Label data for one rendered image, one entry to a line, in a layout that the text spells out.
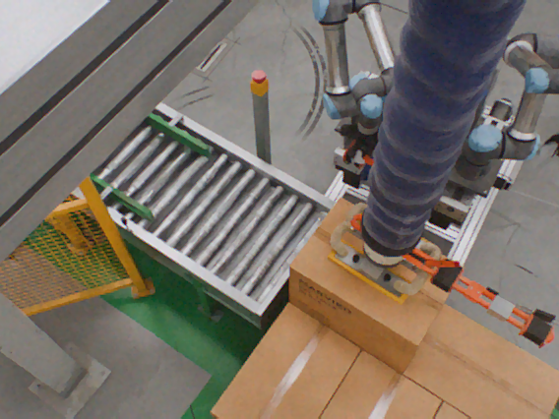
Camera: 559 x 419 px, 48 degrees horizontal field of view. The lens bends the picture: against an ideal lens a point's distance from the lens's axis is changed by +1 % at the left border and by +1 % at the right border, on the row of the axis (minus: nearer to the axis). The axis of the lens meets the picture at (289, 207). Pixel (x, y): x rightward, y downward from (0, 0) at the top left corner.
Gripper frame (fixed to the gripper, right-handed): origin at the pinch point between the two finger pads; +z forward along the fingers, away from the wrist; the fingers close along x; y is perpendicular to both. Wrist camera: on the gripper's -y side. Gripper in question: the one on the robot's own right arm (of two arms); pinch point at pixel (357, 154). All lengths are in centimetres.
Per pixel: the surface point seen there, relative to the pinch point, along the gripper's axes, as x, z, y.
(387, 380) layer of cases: -53, 64, 55
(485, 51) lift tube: -33, -112, 40
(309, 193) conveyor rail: 3, 59, -24
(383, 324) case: -47, 24, 44
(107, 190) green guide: -55, 54, -105
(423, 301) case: -30, 24, 52
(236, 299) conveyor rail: -63, 59, -20
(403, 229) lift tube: -35, -29, 36
